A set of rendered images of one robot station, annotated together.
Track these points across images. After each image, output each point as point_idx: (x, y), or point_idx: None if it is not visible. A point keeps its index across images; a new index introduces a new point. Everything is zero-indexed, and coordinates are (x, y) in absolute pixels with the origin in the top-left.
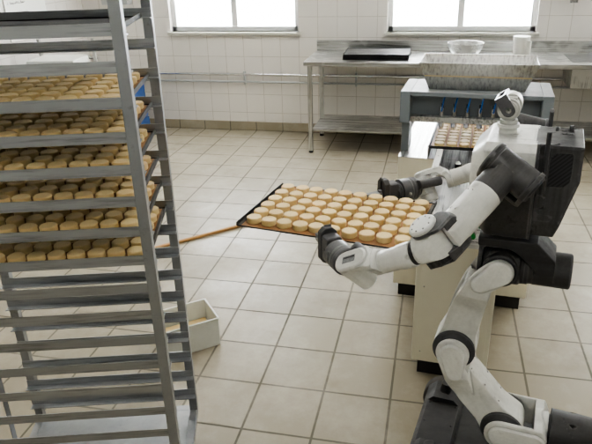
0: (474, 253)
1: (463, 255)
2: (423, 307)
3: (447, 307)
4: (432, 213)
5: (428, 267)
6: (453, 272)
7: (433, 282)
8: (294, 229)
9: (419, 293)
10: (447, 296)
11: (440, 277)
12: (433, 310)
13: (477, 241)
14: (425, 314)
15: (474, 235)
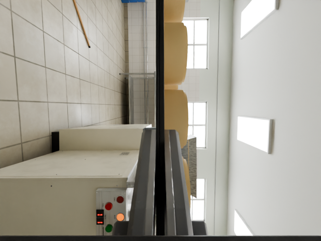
0: (91, 227)
1: (87, 218)
2: (29, 186)
3: (32, 208)
4: (126, 191)
5: (71, 188)
6: (69, 211)
7: (57, 194)
8: (167, 27)
9: (43, 182)
10: (44, 208)
11: (63, 199)
12: (27, 196)
13: (103, 233)
14: (22, 188)
15: (109, 231)
